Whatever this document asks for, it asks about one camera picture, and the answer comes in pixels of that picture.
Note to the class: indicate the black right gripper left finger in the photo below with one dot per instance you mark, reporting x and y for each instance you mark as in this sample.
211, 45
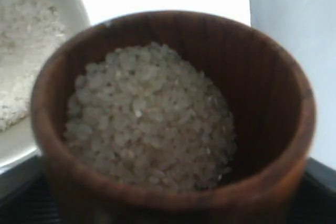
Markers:
25, 195

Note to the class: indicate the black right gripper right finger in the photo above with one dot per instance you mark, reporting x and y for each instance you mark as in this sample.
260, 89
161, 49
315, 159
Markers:
315, 200

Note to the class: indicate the brown wooden cup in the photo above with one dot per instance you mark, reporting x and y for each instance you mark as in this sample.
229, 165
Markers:
267, 91

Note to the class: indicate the rice inside wooden cup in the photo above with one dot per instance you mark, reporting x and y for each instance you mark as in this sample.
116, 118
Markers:
144, 116

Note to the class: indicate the uncooked rice grains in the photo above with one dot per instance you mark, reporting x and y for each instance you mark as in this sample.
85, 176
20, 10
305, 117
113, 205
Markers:
30, 31

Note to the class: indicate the small cream ceramic bowl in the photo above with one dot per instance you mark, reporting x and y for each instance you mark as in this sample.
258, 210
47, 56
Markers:
17, 143

